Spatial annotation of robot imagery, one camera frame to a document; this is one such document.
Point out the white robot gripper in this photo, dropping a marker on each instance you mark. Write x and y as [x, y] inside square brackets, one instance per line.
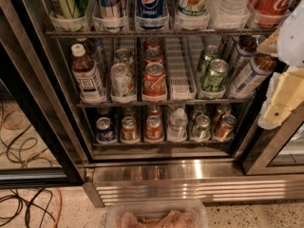
[293, 40]

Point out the green can front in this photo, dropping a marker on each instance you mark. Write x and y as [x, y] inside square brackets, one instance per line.
[214, 76]

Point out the red coca-cola can top shelf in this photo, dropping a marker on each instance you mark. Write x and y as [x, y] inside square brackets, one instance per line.
[267, 13]

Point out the green can back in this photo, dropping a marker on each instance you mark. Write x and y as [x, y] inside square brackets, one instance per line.
[208, 54]

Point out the clear water bottle top shelf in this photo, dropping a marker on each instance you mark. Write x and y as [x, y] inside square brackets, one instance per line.
[228, 10]

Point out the clear water bottle shelf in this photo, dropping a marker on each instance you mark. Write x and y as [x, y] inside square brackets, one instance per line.
[228, 10]
[177, 127]

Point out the bronze can bottom right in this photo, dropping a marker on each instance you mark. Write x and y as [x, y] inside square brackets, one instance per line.
[225, 127]

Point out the empty white shelf tray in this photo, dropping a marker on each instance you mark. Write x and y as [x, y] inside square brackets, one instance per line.
[179, 74]

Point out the green can bottom shelf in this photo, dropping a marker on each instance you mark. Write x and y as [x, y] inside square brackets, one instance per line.
[201, 128]

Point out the green can shelf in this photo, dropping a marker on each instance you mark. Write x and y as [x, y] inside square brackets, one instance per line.
[201, 128]
[68, 2]

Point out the clear water bottle bottom shelf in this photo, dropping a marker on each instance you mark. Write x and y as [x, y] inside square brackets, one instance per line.
[177, 127]

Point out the red coca-cola can front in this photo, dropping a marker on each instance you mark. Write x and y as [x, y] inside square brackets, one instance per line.
[154, 80]

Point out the red coca-cola can middle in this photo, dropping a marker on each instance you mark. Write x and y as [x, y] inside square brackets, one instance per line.
[153, 55]

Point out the red coca-cola can back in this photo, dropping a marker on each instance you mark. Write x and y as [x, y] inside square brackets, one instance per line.
[152, 42]

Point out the white diet can back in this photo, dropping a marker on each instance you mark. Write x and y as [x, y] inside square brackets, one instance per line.
[124, 55]

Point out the white diet can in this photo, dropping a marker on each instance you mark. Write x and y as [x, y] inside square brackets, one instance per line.
[124, 55]
[121, 80]

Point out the white diet can front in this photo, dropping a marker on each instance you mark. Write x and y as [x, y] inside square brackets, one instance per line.
[121, 80]

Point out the brown can bottom left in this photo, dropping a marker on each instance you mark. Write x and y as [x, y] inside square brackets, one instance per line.
[129, 129]

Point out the blue red bull can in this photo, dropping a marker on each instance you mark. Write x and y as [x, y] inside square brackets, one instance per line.
[111, 9]

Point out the blue pepsi can bottom shelf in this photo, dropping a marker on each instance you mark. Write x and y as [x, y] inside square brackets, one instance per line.
[105, 130]

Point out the steel fridge base grille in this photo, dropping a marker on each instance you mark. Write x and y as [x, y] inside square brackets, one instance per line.
[205, 180]

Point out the green can top shelf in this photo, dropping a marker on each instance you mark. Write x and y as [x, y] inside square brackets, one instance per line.
[68, 2]

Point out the glass fridge door left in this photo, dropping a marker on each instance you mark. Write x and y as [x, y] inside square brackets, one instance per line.
[37, 77]

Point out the iced tea bottle right front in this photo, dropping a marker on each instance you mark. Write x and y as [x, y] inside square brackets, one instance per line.
[251, 76]

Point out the iced tea bottle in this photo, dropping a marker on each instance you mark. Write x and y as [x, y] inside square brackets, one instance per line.
[87, 75]
[245, 49]
[251, 76]

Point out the iced tea bottle right back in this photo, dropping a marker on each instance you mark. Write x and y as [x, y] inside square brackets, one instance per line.
[245, 49]

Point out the iced tea bottle left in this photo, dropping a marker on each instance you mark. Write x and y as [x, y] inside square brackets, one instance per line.
[87, 75]

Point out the clear plastic food container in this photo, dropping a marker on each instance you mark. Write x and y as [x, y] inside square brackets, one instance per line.
[186, 213]

